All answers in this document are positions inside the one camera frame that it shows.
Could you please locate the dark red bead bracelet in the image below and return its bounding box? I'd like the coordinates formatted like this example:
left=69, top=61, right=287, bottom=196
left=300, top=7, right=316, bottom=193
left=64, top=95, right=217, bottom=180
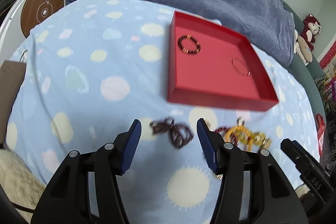
left=213, top=125, right=237, bottom=140

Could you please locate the orange amber bead bracelet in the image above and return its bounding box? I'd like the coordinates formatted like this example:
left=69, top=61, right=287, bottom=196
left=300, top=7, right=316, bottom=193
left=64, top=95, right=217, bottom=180
left=223, top=125, right=253, bottom=147

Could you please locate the purple garnet bead strand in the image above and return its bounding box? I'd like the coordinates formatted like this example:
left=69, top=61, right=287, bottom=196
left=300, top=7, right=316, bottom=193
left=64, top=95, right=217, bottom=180
left=149, top=116, right=194, bottom=149

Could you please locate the gold link watch bracelet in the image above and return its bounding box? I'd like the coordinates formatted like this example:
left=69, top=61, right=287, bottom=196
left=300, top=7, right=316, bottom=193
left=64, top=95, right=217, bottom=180
left=249, top=131, right=272, bottom=150

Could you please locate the thin red gold bangle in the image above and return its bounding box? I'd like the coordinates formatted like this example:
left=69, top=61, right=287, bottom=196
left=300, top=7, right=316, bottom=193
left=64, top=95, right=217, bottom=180
left=231, top=58, right=251, bottom=77

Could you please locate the dark wooden bead bracelet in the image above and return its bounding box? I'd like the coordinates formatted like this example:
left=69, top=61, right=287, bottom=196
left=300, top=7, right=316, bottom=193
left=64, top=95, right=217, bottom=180
left=177, top=34, right=202, bottom=56

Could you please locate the red gift bag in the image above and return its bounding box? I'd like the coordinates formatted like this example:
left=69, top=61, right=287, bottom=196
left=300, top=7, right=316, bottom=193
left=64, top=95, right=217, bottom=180
left=315, top=114, right=326, bottom=157

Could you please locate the red cardboard tray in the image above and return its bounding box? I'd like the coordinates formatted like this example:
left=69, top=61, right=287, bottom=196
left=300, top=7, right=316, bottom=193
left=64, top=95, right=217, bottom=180
left=167, top=11, right=279, bottom=111

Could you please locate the light blue patterned sheet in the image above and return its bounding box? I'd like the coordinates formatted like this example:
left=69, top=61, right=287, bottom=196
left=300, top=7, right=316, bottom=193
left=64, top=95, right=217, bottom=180
left=6, top=0, right=319, bottom=223

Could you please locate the cream fluffy rug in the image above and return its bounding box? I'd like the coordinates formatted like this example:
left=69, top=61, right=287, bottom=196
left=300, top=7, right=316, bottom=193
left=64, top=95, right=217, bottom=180
left=0, top=149, right=46, bottom=209

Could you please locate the beige plush toy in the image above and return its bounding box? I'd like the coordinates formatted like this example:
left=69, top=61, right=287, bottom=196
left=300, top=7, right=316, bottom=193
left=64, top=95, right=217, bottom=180
left=294, top=30, right=313, bottom=66

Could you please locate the brown leather pad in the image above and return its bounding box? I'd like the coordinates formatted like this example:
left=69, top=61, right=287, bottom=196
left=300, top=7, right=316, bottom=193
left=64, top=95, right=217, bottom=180
left=0, top=60, right=26, bottom=149

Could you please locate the red monkey plush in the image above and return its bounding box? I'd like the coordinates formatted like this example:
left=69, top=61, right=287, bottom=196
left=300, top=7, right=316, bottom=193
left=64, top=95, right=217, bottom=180
left=301, top=14, right=321, bottom=51

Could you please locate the white round wooden-faced device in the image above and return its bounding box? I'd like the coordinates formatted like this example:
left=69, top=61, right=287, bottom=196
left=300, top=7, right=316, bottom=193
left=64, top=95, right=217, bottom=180
left=1, top=0, right=66, bottom=62

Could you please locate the green sofa bed frame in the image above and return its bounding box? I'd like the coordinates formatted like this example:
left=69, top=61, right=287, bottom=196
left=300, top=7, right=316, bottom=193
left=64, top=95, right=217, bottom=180
left=282, top=1, right=332, bottom=119

